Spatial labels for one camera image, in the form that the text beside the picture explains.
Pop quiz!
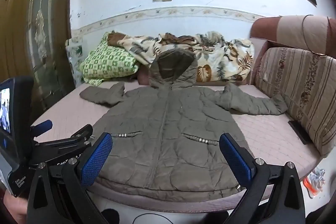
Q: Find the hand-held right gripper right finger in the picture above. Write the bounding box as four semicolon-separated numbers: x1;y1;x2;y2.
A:
219;133;306;224

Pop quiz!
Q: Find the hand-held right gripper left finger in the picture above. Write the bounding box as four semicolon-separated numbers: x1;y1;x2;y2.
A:
26;132;113;224

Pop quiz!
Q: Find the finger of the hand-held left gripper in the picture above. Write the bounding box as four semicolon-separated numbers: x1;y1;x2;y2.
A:
36;125;94;147
30;120;53;138

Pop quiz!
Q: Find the olive hooded puffer jacket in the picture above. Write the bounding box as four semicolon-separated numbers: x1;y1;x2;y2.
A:
79;49;288;195

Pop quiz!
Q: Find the person's left hand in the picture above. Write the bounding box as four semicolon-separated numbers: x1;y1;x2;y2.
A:
3;191;28;220

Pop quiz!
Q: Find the pink quilted bed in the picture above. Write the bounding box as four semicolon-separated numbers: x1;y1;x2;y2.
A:
31;80;326;207

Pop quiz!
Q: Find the black phone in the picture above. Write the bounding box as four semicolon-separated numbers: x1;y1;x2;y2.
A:
288;120;311;145

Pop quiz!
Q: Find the clear plastic bag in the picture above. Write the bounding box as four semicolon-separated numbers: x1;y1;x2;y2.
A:
65;38;84;88

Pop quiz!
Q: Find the green patterned pillow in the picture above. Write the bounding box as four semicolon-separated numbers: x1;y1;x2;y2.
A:
79;31;141;86

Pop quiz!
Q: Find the white orange shoe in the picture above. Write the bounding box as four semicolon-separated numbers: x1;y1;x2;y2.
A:
303;168;326;199

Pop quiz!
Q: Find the striped floral cushion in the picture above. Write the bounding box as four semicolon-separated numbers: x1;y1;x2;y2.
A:
253;47;336;159

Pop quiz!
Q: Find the wooden door with glass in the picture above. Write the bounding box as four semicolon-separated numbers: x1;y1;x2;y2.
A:
0;0;76;119

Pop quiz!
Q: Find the leaf print blanket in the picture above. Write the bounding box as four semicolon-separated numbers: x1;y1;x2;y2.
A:
108;31;255;83

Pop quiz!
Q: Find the upholstered pink brown headboard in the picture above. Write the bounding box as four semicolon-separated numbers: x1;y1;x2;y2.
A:
247;15;336;85

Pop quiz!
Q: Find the black cable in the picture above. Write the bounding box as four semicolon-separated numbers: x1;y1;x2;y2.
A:
131;212;174;224

